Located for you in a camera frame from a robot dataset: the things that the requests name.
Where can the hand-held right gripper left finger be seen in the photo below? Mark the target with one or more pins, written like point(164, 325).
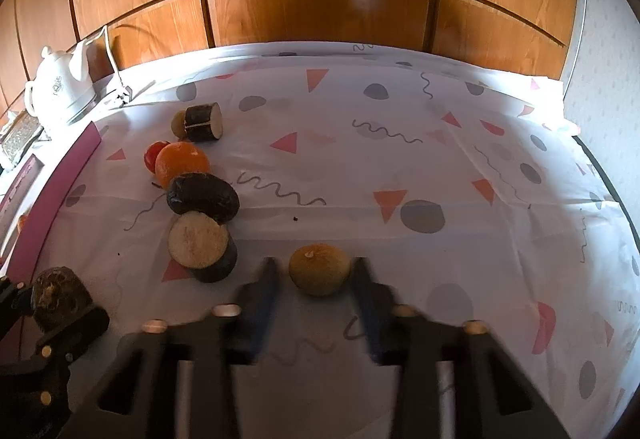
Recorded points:
point(264, 314)

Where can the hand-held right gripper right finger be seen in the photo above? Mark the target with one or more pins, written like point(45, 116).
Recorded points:
point(369, 314)

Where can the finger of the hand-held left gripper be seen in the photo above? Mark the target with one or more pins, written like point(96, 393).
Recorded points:
point(70, 331)
point(12, 304)

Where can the dark rough round fruit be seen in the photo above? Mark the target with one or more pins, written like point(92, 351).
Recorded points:
point(60, 299)

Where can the tan round fruit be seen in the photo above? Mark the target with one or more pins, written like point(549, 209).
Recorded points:
point(319, 271)

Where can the large cut eggplant piece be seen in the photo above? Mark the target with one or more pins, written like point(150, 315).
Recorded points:
point(197, 241)

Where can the pink shallow box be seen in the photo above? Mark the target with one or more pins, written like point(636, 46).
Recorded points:
point(60, 189)

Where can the dark smooth avocado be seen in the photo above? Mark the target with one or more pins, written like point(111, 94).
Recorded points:
point(200, 199)

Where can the orange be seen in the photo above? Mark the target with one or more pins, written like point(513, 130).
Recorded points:
point(182, 161)

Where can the red tomato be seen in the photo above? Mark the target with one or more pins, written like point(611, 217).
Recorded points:
point(153, 155)

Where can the small cut eggplant piece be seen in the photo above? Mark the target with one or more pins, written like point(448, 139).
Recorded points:
point(201, 121)

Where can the pale yellow-green round fruit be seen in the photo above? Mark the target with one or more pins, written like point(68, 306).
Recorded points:
point(178, 124)

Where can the silver patterned tissue box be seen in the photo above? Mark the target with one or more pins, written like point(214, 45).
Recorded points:
point(20, 136)

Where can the white patterned tablecloth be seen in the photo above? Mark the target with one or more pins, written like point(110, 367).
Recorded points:
point(400, 119)

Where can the white ceramic electric kettle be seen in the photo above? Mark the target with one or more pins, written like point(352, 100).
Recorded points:
point(57, 89)

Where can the white power plug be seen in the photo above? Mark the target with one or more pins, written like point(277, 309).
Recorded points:
point(120, 95)

